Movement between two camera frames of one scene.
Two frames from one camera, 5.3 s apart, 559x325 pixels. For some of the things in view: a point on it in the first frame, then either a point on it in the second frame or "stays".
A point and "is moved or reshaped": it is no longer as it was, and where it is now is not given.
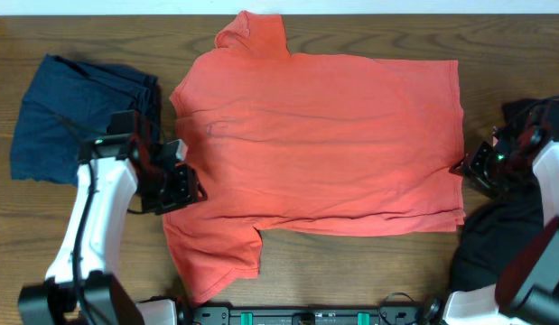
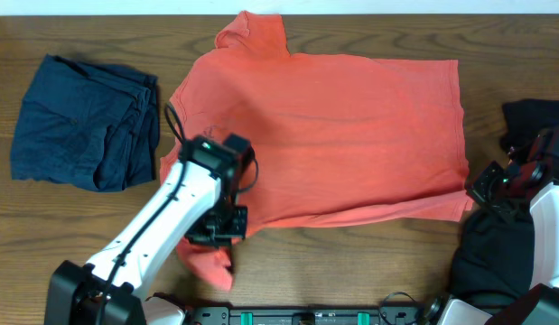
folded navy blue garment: x=69 y=101 stays
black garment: x=494 y=231 stays
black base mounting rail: x=265 y=315 stays
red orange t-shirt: x=308 y=144 is moved or reshaped
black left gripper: x=185 y=190 to x=237 y=229
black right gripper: x=471 y=165 to x=478 y=189
